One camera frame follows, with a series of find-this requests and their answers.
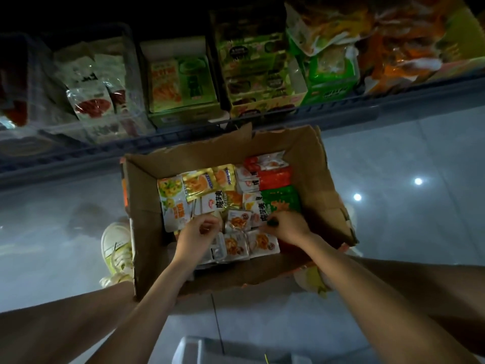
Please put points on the person's right hand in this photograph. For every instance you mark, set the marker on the person's right hand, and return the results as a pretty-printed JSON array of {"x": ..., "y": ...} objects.
[{"x": 292, "y": 227}]

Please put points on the person's left hand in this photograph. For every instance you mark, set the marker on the person's left hand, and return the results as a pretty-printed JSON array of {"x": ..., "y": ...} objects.
[{"x": 195, "y": 240}]

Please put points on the green konjac packets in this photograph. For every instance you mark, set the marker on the green konjac packets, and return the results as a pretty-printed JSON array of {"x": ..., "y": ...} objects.
[{"x": 282, "y": 199}]

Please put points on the pile of snack packets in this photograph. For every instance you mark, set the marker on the pile of snack packets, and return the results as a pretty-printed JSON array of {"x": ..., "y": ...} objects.
[{"x": 204, "y": 182}]

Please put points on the brown cardboard box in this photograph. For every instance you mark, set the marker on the brown cardboard box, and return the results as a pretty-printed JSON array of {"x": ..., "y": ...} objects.
[{"x": 318, "y": 163}]

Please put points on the grey metal store shelf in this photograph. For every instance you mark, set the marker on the grey metal store shelf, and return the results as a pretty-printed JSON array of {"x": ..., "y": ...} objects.
[{"x": 76, "y": 155}]

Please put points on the person's right forearm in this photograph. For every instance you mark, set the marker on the person's right forearm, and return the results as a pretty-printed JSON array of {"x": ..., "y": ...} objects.
[{"x": 386, "y": 299}]

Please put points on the person's left forearm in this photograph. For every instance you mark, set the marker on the person's left forearm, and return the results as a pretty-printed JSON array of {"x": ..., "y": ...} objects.
[{"x": 144, "y": 318}]

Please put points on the person's right shoe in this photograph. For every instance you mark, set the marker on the person's right shoe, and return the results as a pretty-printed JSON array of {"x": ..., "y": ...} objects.
[{"x": 311, "y": 278}]

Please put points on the person's shoe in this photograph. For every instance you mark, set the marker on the person's shoe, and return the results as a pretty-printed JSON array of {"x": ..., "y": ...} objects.
[
  {"x": 311, "y": 278},
  {"x": 117, "y": 254}
]

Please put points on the person's left shoe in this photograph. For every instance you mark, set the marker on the person's left shoe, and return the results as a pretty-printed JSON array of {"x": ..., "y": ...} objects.
[{"x": 117, "y": 254}]

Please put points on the person's right leg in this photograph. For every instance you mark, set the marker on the person's right leg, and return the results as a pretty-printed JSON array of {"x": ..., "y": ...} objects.
[{"x": 439, "y": 295}]

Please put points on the person's leg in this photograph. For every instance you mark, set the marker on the person's leg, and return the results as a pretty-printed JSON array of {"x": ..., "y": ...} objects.
[
  {"x": 45, "y": 326},
  {"x": 439, "y": 295}
]

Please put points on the person's left leg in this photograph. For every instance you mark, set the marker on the person's left leg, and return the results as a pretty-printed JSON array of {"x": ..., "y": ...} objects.
[{"x": 45, "y": 326}]

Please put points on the white plastic stool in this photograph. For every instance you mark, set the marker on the white plastic stool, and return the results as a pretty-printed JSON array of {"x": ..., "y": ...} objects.
[{"x": 212, "y": 351}]

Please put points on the clear plastic tray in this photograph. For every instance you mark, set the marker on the clear plastic tray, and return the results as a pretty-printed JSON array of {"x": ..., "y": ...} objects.
[
  {"x": 30, "y": 140},
  {"x": 129, "y": 131}
]

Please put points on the green orange display carton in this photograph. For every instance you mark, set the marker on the green orange display carton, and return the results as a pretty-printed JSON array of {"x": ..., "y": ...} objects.
[{"x": 182, "y": 83}]

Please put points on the green snack packets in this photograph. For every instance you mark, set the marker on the green snack packets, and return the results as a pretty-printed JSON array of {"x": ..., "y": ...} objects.
[{"x": 330, "y": 68}]

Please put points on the pile of orange yellow packets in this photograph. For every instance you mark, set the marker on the pile of orange yellow packets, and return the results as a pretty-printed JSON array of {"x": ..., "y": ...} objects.
[{"x": 394, "y": 41}]

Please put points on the lime green display tray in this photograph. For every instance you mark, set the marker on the lime green display tray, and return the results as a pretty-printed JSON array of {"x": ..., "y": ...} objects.
[{"x": 462, "y": 41}]

